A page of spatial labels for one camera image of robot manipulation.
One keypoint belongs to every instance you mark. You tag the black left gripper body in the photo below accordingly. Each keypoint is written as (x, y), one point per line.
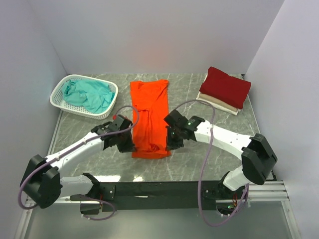
(125, 143)

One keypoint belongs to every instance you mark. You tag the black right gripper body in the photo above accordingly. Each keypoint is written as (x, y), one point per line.
(174, 140)

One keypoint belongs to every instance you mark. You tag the orange t shirt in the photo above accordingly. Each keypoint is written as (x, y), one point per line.
(149, 134)

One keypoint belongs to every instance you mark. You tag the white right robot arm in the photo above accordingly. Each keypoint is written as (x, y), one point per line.
(257, 157)

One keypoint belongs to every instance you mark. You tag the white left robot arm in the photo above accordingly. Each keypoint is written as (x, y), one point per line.
(44, 180)

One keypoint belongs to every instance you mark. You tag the folded beige t shirt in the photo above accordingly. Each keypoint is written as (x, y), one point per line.
(219, 104)

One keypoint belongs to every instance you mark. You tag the teal t shirt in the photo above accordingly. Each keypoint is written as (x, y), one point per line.
(94, 96)

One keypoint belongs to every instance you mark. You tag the folded dark red t shirt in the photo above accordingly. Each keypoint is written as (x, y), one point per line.
(229, 89)

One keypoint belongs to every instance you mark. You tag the white plastic laundry basket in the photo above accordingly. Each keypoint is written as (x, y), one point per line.
(58, 100)

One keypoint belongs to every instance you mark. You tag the aluminium frame rail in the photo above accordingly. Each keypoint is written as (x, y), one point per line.
(271, 191)

